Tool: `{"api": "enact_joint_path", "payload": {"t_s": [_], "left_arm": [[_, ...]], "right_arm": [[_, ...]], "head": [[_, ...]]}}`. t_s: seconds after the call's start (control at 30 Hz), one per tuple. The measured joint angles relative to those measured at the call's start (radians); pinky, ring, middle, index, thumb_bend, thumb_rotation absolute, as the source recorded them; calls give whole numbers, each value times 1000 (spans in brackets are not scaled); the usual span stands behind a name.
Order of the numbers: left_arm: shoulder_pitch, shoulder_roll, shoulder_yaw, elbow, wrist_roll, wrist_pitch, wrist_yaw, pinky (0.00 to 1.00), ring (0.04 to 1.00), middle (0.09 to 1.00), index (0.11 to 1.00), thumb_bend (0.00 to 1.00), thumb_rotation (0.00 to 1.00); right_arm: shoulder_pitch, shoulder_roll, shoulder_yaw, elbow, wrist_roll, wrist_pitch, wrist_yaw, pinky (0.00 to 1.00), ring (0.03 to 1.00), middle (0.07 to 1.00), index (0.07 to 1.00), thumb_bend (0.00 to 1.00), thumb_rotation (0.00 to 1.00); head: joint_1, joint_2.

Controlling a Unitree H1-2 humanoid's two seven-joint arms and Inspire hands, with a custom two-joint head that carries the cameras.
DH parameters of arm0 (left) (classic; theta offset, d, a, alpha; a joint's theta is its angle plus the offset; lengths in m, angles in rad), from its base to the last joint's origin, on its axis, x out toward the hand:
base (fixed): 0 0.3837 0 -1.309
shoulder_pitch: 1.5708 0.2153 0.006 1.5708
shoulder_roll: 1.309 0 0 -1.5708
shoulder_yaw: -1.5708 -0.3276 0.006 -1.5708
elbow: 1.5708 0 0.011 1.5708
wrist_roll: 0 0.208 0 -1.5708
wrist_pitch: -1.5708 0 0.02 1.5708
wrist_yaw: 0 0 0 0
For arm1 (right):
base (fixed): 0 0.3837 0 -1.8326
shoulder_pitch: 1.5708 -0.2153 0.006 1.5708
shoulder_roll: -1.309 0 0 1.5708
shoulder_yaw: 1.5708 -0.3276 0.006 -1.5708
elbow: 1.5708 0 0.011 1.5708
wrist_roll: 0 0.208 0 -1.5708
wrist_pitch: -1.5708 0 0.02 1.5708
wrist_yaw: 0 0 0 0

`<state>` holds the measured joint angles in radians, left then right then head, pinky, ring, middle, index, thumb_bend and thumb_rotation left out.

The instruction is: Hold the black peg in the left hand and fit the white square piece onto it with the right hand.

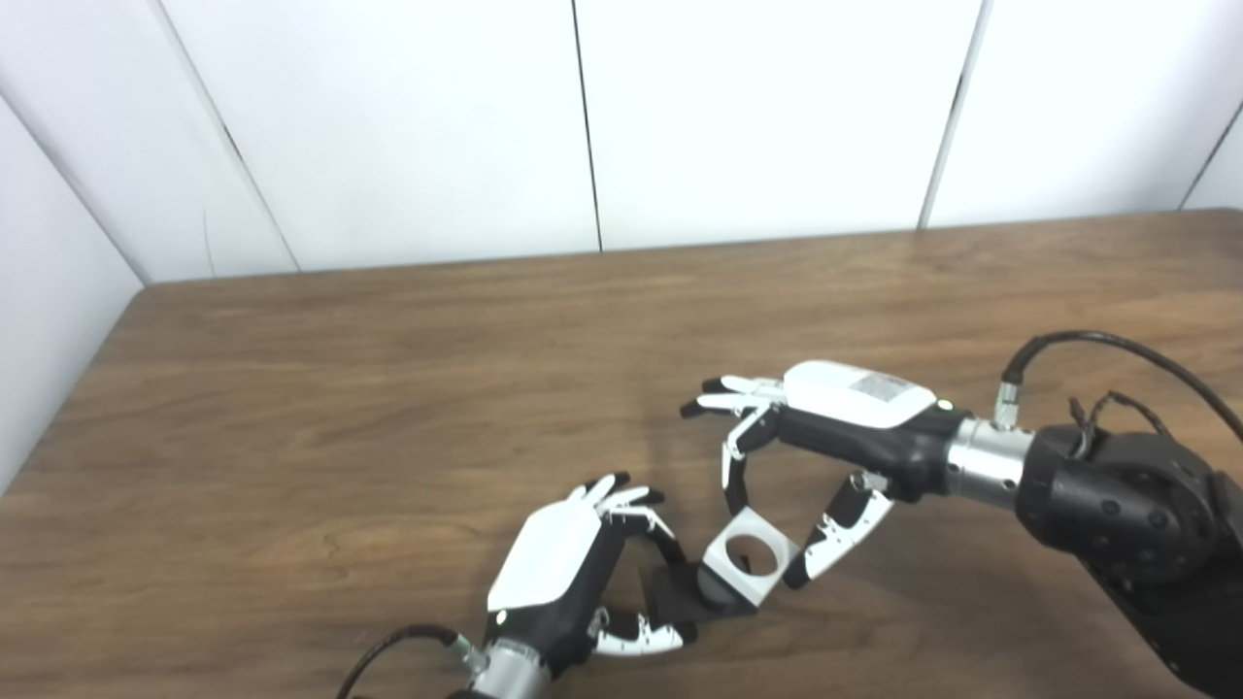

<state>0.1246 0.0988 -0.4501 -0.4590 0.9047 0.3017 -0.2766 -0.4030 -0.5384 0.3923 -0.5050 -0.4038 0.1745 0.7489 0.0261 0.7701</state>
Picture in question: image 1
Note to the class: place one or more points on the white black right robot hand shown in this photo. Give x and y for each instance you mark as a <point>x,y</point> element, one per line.
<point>855,408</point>

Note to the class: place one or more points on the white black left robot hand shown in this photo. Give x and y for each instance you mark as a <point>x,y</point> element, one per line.
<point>549,558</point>

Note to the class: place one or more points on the black peg with square base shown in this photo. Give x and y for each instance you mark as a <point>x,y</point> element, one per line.
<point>675,597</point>

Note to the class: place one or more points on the white square piece with hole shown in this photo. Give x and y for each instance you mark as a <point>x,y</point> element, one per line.
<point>762,582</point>

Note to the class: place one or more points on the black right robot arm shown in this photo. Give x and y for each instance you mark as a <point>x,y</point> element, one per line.
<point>1136,515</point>

